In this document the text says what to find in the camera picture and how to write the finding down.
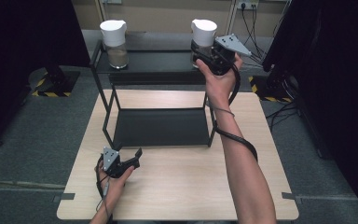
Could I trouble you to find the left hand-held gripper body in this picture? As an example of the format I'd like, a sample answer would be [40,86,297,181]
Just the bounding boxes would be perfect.
[102,147,131,179]

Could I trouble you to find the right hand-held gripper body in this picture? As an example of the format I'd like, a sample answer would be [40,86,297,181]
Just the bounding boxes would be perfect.
[209,33,252,77]

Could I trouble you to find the glass jar with white lid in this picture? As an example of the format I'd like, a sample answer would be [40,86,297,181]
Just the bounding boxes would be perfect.
[190,18,218,69]
[99,19,129,70]

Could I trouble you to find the black metal two-tier shelf rack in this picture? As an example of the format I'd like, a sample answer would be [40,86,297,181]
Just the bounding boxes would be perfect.
[89,39,226,150]

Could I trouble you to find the person's left hand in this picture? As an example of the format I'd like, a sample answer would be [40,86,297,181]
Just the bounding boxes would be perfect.
[94,160,135,206]

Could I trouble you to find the person's right hand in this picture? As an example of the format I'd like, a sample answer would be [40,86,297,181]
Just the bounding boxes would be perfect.
[195,54,243,108]

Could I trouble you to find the thin wrist band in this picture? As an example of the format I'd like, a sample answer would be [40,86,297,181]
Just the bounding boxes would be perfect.
[210,105,236,118]

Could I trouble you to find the stand base with striped tape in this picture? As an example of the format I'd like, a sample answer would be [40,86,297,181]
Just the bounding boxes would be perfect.
[27,66,82,98]
[248,74,296,105]

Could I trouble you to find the black curtain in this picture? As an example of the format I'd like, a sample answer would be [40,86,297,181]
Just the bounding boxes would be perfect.
[262,0,358,223]
[0,0,91,150]

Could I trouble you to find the black cables on floor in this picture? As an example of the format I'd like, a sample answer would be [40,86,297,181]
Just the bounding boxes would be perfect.
[228,6,285,70]

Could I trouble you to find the left hand-held gripper cable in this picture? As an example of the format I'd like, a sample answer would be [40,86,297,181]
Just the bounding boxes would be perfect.
[94,154,114,224]

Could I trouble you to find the hand-held gripper cable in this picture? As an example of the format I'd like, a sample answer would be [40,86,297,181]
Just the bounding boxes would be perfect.
[94,154,114,224]
[213,63,259,162]

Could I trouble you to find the white wall power outlet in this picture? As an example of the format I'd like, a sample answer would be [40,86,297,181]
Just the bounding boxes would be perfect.
[237,0,259,11]

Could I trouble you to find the black cables beside stand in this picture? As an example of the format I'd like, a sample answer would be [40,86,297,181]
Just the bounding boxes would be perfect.
[265,102,300,130]

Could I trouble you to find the right hand-held gripper cable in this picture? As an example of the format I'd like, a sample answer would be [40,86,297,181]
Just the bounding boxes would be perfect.
[213,63,259,162]

